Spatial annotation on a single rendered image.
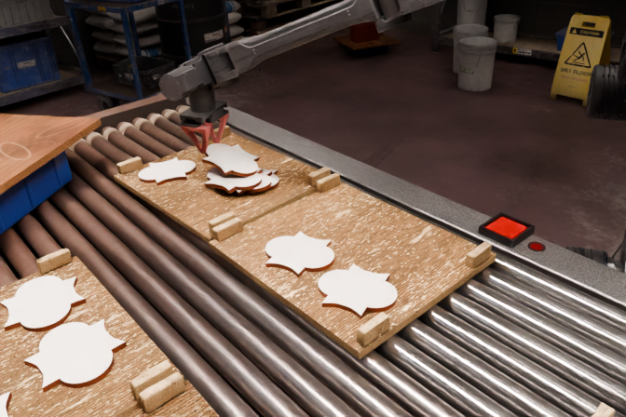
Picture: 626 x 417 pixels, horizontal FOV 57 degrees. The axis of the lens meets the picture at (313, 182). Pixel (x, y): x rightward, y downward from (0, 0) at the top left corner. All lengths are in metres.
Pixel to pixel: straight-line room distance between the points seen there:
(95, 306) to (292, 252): 0.35
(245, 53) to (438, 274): 0.57
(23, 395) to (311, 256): 0.49
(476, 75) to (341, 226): 3.68
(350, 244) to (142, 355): 0.42
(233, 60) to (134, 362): 0.62
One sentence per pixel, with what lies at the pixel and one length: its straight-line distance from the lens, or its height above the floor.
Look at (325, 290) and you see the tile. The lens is 0.97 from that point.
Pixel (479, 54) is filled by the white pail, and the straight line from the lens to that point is 4.67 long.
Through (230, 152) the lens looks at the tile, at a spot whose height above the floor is 1.00.
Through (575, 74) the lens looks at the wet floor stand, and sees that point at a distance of 4.61.
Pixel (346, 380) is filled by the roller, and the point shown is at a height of 0.92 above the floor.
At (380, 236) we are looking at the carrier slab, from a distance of 1.11.
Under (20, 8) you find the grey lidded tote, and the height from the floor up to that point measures 0.75.
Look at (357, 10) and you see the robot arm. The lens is 1.12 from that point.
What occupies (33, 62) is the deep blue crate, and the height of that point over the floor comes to 0.33.
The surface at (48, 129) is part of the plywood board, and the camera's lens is 1.54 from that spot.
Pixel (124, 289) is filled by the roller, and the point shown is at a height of 0.92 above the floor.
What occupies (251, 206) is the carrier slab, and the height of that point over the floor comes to 0.94.
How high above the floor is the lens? 1.55
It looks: 28 degrees down
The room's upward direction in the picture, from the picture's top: 3 degrees counter-clockwise
